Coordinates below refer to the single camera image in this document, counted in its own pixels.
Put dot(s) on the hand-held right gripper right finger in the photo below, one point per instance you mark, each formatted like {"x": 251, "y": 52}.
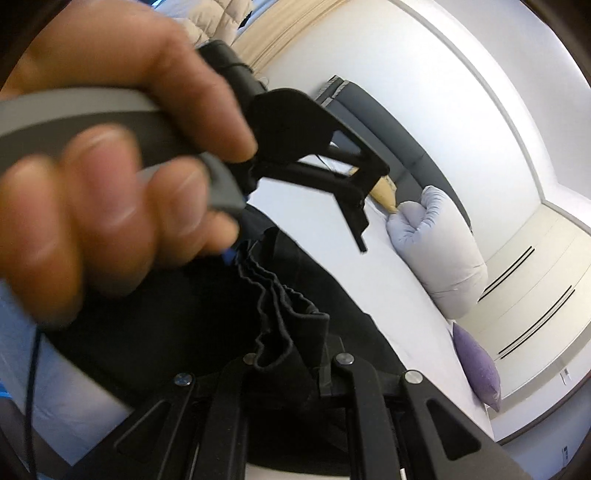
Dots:
{"x": 355, "y": 383}

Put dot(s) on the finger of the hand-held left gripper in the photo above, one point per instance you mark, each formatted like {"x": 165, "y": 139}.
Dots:
{"x": 295, "y": 120}
{"x": 226, "y": 256}

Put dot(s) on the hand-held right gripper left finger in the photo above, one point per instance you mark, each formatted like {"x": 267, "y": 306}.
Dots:
{"x": 235, "y": 383}

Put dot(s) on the black pants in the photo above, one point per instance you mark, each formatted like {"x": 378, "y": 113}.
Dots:
{"x": 295, "y": 323}

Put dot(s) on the person's left hand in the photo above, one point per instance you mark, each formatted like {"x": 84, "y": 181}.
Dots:
{"x": 92, "y": 221}

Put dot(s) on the beige curtain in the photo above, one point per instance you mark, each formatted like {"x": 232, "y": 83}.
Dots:
{"x": 281, "y": 32}

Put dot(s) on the dark grey padded headboard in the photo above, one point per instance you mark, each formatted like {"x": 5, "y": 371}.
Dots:
{"x": 392, "y": 124}

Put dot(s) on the bed with white sheet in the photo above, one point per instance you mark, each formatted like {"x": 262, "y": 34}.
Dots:
{"x": 323, "y": 221}

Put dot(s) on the yellow cushion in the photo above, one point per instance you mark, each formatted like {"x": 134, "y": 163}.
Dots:
{"x": 385, "y": 191}

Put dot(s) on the purple cushion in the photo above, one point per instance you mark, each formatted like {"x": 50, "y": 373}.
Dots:
{"x": 478, "y": 364}

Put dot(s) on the beige puffer jacket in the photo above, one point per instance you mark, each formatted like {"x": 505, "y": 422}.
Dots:
{"x": 217, "y": 18}

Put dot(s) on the folded white duvet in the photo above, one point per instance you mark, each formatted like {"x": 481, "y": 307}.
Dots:
{"x": 438, "y": 249}

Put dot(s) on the white wardrobe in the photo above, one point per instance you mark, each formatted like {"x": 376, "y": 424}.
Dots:
{"x": 545, "y": 277}

